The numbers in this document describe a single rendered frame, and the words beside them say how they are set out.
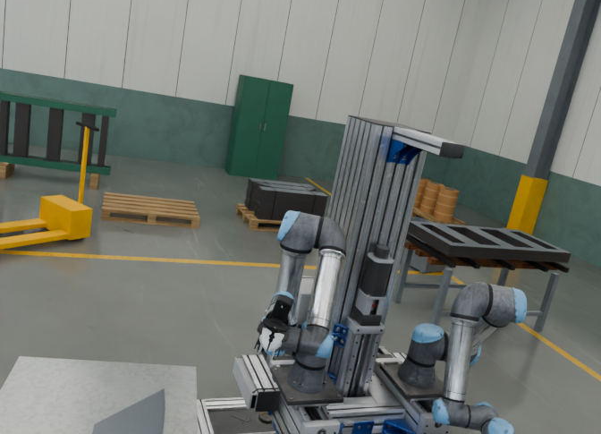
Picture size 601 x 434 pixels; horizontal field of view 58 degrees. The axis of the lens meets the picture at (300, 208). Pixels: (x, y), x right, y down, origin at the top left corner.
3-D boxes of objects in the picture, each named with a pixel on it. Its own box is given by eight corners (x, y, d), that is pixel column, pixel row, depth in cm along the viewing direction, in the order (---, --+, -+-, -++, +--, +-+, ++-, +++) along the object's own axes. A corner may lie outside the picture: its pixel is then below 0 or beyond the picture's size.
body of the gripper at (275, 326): (278, 358, 150) (283, 338, 162) (288, 332, 148) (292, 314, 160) (252, 349, 150) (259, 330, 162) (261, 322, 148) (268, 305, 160)
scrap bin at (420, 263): (444, 272, 717) (454, 231, 703) (423, 275, 690) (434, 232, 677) (410, 255, 763) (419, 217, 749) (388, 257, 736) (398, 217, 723)
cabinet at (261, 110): (229, 174, 1065) (245, 75, 1019) (224, 169, 1109) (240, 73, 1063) (276, 180, 1103) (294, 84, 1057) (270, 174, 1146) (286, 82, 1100)
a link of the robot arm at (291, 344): (293, 361, 169) (300, 330, 167) (258, 354, 170) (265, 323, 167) (296, 350, 177) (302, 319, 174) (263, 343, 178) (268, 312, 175)
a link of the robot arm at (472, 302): (459, 276, 180) (438, 428, 173) (491, 283, 180) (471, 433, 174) (448, 276, 191) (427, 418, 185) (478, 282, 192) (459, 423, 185)
